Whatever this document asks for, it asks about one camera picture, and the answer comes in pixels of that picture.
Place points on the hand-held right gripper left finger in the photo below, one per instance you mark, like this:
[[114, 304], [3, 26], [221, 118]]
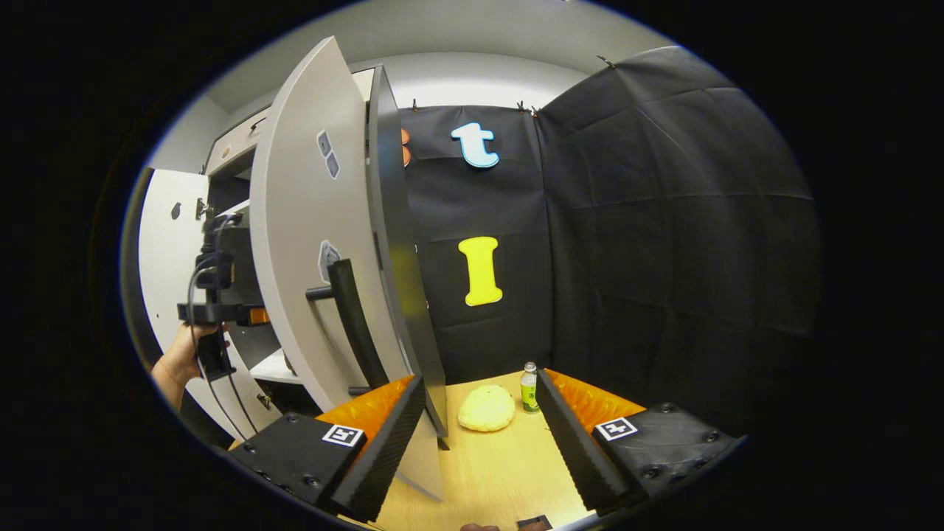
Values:
[[383, 450]]

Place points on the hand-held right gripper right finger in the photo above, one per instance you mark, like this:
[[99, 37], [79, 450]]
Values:
[[571, 442]]

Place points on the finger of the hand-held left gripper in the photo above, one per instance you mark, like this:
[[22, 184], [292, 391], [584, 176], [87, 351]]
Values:
[[258, 316]]

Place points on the white shoe cabinet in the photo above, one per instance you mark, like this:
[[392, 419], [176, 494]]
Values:
[[394, 221]]

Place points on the beige cabinet drawer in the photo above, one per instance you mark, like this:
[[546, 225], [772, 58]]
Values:
[[236, 144]]

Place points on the green label plastic bottle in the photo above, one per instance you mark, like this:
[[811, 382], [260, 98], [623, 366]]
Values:
[[529, 391]]

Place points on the pale yellow round bun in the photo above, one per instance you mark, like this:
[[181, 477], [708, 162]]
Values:
[[487, 408]]

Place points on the black backdrop cloth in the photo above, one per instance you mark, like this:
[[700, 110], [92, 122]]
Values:
[[664, 258]]

